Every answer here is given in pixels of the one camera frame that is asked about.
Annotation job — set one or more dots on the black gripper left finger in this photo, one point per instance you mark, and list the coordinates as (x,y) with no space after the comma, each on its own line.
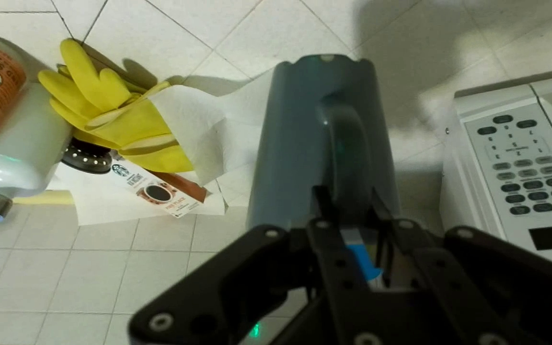
(224,280)

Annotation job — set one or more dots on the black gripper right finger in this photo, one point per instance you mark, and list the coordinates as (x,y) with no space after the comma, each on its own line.
(498,287)

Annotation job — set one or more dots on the blue plastic stick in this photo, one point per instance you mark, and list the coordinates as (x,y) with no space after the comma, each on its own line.
(360,260)

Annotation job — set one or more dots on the grey mug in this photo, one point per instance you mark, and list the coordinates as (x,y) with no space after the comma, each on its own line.
(301,145)

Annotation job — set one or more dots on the white microwave oven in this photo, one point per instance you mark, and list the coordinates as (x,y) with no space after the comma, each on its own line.
(525,172)

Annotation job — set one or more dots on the white paper sheet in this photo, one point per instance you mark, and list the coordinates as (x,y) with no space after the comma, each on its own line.
(211,126)

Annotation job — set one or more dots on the small dark round tin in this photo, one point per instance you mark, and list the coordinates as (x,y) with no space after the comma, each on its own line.
(86,157)

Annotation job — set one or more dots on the white pump soap bottle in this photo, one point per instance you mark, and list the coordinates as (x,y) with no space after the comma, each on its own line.
(19,145)

